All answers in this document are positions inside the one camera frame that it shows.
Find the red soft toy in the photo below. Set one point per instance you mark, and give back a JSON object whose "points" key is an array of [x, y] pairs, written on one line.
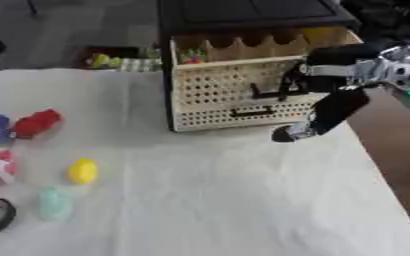
{"points": [[34, 123]]}

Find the colourful toy in drawer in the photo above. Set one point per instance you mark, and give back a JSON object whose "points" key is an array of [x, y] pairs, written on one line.
{"points": [[192, 56]]}

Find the mint green toy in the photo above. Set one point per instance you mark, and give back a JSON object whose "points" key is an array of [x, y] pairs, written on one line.
{"points": [[54, 204]]}

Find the pale lower drawer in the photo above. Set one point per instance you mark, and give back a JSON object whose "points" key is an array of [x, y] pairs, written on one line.
{"points": [[243, 116]]}

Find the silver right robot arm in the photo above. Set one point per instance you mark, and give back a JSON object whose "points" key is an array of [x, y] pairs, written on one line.
{"points": [[405, 71]]}

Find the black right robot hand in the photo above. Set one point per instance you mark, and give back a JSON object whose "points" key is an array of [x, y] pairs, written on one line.
{"points": [[338, 107]]}

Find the pale compartment drawer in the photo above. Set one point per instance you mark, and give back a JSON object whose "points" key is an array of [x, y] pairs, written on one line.
{"points": [[237, 71]]}

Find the yellow toy egg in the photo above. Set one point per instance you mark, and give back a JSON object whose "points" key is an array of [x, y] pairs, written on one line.
{"points": [[82, 171]]}

